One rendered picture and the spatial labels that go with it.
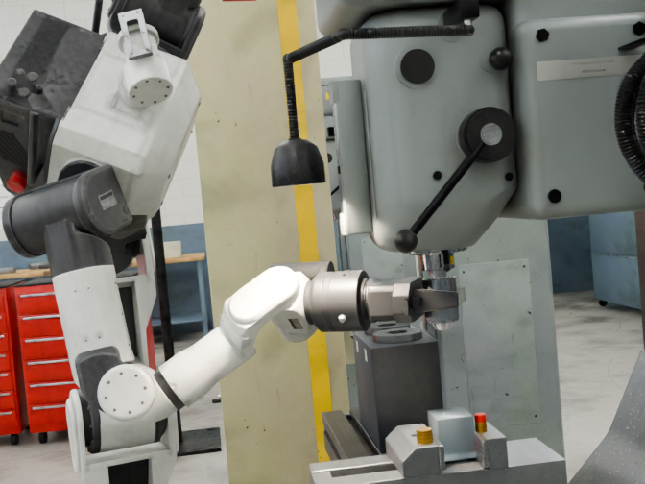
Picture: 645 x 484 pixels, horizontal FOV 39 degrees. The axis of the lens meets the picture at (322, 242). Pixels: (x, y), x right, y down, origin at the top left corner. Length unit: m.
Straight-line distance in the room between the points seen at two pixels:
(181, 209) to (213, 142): 7.29
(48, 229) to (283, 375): 1.77
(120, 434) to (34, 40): 0.74
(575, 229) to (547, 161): 9.89
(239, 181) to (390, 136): 1.81
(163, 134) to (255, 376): 1.67
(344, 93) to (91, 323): 0.48
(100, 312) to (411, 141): 0.50
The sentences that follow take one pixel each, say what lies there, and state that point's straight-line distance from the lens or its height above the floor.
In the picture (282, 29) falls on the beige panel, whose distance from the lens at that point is 3.03.
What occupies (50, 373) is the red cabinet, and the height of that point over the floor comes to 0.45.
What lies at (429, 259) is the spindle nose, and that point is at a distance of 1.27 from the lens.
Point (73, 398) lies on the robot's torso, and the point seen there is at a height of 1.06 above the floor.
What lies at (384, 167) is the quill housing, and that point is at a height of 1.43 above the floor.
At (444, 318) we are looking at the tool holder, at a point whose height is 1.21.
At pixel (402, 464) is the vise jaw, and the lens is 1.27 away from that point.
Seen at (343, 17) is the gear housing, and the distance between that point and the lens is 1.25.
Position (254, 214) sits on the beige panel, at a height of 1.35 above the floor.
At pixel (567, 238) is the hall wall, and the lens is 11.06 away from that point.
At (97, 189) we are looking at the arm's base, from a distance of 1.36.
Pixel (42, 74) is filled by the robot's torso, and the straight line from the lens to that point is 1.50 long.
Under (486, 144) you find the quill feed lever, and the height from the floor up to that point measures 1.44.
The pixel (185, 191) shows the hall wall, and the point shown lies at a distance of 10.25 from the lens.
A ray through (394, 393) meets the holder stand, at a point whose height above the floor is 1.04.
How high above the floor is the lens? 1.40
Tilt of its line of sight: 3 degrees down
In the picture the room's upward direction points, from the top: 5 degrees counter-clockwise
